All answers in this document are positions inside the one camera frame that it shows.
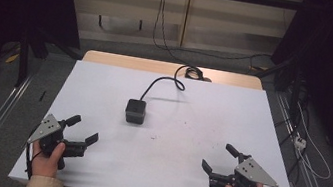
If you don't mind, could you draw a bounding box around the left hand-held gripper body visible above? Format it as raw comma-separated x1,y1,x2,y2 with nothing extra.
23,110,92,174

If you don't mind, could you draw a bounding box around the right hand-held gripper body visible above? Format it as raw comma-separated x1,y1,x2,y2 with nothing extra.
206,150,283,187

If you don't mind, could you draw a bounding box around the person's left hand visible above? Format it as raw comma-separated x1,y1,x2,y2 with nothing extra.
27,137,67,181

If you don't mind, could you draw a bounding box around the small black floor item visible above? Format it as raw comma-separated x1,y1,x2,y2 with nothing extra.
38,90,47,104

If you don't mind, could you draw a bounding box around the white table board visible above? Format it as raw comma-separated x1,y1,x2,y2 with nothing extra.
7,51,320,187

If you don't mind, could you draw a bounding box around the black cube device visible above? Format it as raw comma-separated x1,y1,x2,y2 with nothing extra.
122,97,148,126

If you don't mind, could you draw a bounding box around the black metal stand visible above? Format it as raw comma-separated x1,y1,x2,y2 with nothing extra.
13,31,36,90

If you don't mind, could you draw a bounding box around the yellow floor tape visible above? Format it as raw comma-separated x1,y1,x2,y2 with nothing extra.
4,50,22,66

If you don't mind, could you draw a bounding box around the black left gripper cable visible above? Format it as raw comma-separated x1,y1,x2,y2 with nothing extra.
19,140,45,183

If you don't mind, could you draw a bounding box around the white floor cable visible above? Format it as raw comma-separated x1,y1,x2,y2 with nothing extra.
285,102,333,182

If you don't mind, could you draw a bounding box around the black device cable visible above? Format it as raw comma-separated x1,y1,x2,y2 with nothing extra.
139,57,207,111

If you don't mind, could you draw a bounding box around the black wall cable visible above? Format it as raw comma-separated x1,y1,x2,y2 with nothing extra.
148,0,281,78

